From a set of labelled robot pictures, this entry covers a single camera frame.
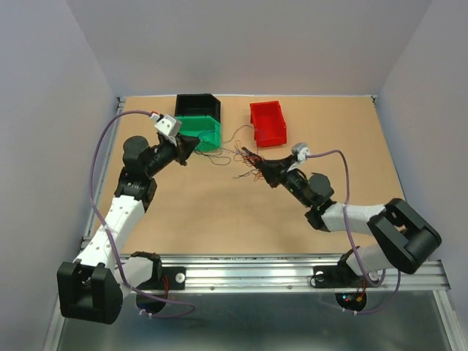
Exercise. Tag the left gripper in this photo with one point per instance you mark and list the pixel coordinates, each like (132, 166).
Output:
(180, 153)

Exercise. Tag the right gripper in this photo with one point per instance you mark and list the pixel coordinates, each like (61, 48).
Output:
(276, 170)

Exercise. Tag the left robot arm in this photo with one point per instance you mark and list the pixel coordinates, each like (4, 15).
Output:
(94, 285)

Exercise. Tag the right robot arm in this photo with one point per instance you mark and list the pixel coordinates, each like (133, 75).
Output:
(404, 239)

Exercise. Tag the green bin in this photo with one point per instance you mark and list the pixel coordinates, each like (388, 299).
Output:
(206, 128)

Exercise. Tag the black bin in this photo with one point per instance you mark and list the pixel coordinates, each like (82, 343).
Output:
(198, 105)

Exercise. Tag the red bin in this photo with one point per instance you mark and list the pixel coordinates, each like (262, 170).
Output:
(270, 129)

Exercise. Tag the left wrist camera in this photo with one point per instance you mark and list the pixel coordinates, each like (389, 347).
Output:
(166, 124)

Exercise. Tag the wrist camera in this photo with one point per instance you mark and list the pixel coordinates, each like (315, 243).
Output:
(166, 124)
(300, 153)

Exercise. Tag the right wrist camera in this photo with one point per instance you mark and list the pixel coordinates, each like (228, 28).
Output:
(300, 153)

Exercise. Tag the aluminium rail frame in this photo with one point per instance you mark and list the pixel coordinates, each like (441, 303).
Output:
(249, 253)

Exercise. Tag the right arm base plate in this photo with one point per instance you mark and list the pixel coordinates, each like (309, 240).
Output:
(334, 276)

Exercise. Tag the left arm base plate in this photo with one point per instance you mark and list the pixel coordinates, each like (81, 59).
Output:
(172, 278)

